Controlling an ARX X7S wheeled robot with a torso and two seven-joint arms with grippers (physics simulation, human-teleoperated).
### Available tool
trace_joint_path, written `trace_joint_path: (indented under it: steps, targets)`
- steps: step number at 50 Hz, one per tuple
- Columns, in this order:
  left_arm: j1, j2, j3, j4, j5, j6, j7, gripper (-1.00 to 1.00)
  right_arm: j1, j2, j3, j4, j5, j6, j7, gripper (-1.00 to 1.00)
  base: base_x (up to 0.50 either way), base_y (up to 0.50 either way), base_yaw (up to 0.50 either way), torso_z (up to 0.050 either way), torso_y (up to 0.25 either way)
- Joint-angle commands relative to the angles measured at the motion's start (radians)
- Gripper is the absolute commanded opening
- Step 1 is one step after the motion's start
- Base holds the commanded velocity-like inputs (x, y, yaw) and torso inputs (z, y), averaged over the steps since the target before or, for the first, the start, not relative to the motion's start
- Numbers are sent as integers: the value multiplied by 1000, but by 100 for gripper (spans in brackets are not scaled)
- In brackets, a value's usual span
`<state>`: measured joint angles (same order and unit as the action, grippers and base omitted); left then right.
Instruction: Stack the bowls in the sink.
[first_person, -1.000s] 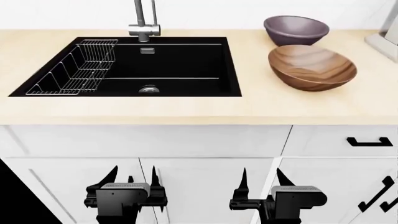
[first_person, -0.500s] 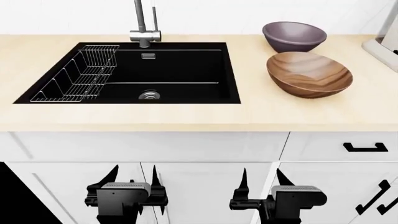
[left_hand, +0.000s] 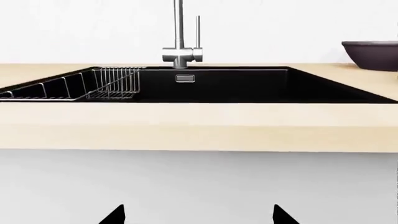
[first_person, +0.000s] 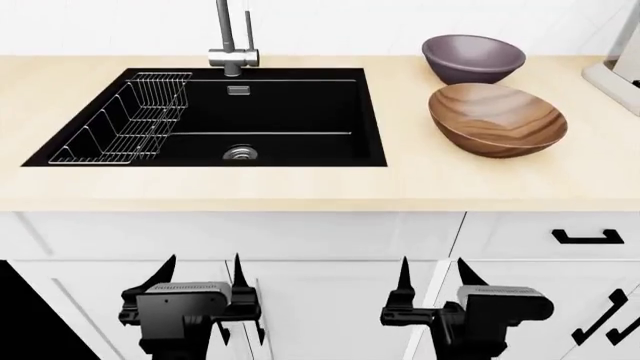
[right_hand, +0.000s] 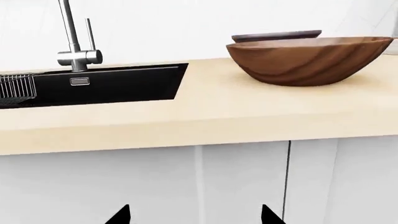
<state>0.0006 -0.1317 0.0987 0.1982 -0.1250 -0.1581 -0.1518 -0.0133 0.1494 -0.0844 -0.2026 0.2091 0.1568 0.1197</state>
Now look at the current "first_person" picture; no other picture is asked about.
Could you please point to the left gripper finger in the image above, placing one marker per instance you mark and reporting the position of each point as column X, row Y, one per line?
column 159, row 275
column 240, row 279

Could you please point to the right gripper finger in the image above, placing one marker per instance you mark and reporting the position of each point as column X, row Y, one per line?
column 470, row 275
column 404, row 285

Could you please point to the brown wooden bowl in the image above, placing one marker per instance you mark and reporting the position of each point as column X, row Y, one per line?
column 495, row 120

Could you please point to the purple ceramic bowl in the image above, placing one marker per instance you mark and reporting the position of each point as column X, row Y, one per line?
column 470, row 60

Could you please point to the steel sink drain strainer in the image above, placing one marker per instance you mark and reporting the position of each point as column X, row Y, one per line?
column 240, row 152

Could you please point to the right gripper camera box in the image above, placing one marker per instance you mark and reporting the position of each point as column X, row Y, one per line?
column 500, row 307

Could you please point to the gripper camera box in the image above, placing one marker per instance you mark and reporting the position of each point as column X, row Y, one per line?
column 182, row 303
column 500, row 307

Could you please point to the grey appliance base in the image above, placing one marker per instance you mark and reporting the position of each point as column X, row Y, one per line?
column 617, row 71

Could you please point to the white kitchen drawer front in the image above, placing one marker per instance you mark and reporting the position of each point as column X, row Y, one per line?
column 550, row 236

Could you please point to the steel kitchen faucet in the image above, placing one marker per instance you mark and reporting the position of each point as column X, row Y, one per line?
column 231, row 52

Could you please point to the white cabinet door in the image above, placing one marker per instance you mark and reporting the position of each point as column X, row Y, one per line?
column 575, row 311
column 100, row 311
column 325, row 311

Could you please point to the steel sink overflow plate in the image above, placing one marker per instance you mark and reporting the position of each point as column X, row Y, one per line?
column 238, row 90

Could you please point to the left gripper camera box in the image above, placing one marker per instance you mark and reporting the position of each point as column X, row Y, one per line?
column 182, row 303

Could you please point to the black rectangular kitchen sink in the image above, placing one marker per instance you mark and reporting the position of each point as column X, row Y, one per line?
column 290, row 112

